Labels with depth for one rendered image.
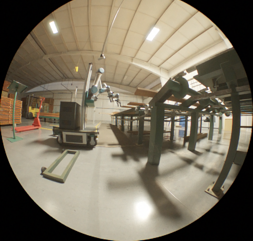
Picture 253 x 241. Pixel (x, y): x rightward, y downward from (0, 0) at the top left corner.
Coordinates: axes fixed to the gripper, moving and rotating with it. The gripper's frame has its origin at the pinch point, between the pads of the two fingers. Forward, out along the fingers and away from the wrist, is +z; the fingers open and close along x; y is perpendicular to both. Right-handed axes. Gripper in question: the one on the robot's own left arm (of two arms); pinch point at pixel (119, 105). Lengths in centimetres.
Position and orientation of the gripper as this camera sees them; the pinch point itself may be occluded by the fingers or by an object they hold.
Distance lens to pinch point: 200.8
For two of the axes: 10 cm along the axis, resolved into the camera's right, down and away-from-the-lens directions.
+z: 1.9, 9.8, -0.6
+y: 9.0, -2.0, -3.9
